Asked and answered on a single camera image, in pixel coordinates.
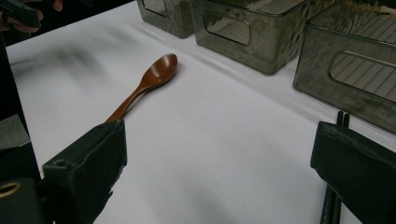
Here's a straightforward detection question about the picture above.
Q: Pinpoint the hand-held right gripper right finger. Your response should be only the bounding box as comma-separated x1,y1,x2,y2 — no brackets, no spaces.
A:
310,120,396,224

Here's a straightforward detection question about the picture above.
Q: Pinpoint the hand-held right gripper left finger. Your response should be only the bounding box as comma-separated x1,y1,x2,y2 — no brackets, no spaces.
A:
42,119,128,224

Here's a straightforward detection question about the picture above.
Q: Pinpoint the smoky transparent plastic bin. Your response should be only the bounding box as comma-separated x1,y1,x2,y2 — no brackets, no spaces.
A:
292,0,396,135
135,0,195,40
190,0,340,77

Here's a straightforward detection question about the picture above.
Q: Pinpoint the brown wooden spoon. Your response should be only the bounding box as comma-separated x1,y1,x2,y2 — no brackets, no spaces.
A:
105,52,179,124

